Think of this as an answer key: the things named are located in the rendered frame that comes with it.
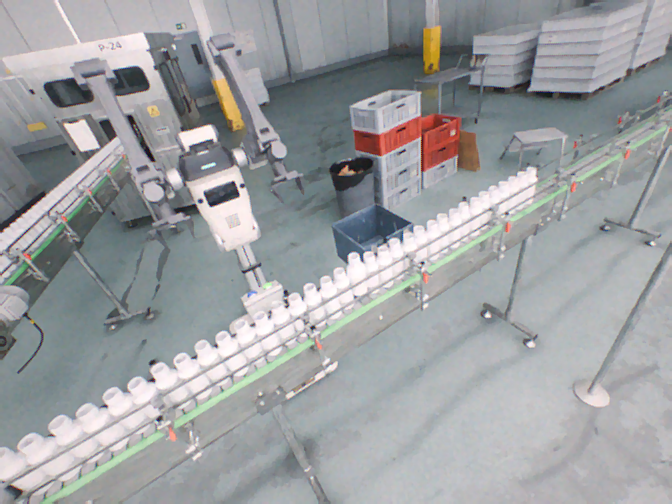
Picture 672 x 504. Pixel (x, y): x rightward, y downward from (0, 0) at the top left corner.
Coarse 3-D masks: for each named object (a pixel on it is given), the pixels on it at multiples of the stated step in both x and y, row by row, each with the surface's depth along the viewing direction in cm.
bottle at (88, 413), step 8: (80, 408) 81; (88, 408) 83; (96, 408) 82; (104, 408) 85; (80, 416) 81; (88, 416) 80; (96, 416) 82; (104, 416) 83; (112, 416) 85; (88, 424) 81; (96, 424) 81; (104, 424) 83; (120, 424) 87; (88, 432) 81; (104, 432) 83; (112, 432) 85; (120, 432) 87; (104, 440) 84; (112, 440) 85; (128, 440) 90; (112, 448) 87; (120, 448) 88
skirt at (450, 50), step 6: (396, 48) 1347; (402, 48) 1319; (408, 48) 1292; (414, 48) 1267; (420, 48) 1243; (444, 48) 1156; (450, 48) 1137; (456, 48) 1118; (462, 48) 1099; (468, 48) 1081; (666, 48) 708; (390, 54) 1386; (396, 54) 1357; (402, 54) 1330; (408, 54) 1304; (414, 54) 1278; (420, 54) 1254; (444, 54) 1165; (450, 54) 1144
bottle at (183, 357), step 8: (176, 360) 89; (184, 360) 88; (192, 360) 92; (184, 368) 89; (192, 368) 90; (200, 368) 93; (184, 376) 89; (200, 376) 92; (192, 384) 91; (200, 384) 93; (208, 384) 96; (192, 392) 94; (208, 392) 96
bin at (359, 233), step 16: (368, 208) 183; (384, 208) 178; (336, 224) 175; (352, 224) 181; (368, 224) 188; (384, 224) 186; (400, 224) 171; (336, 240) 177; (352, 240) 159; (368, 240) 193; (400, 240) 162
